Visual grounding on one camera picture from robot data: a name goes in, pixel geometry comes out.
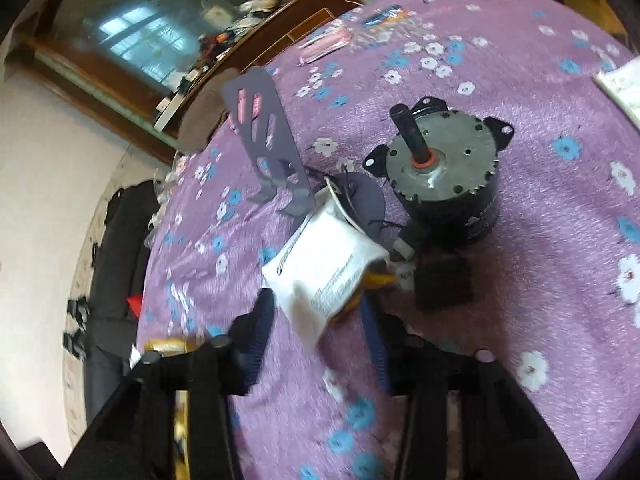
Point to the row of small dresser items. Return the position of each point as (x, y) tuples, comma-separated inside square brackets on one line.
[(235, 35)]

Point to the yellow wrapper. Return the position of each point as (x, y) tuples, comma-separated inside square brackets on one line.
[(380, 277)]

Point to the white plastic packet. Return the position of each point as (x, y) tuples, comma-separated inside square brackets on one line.
[(325, 270)]

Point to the grey metal bracket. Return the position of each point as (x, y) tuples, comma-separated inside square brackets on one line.
[(270, 130)]

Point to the clear plastic packet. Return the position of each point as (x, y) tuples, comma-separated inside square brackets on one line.
[(325, 45)]

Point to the red wrapper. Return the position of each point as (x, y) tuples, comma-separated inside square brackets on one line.
[(135, 305)]

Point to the clear packet with blue items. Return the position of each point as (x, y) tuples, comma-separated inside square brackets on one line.
[(382, 15)]

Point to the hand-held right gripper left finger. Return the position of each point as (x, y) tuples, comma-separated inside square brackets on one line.
[(257, 340)]

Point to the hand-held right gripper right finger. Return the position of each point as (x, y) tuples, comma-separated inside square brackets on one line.
[(374, 332)]

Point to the lined paper notebook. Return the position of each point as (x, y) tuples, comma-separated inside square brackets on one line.
[(622, 90)]

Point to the black bag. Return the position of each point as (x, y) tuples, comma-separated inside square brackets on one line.
[(120, 270)]

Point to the wooden framed mirror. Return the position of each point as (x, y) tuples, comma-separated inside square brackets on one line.
[(150, 20)]

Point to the black electric motor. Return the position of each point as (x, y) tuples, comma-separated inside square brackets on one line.
[(450, 170)]

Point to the brown cloth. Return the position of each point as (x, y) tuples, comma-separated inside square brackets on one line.
[(200, 115)]

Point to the purple floral blanket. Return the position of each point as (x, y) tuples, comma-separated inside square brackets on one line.
[(525, 260)]

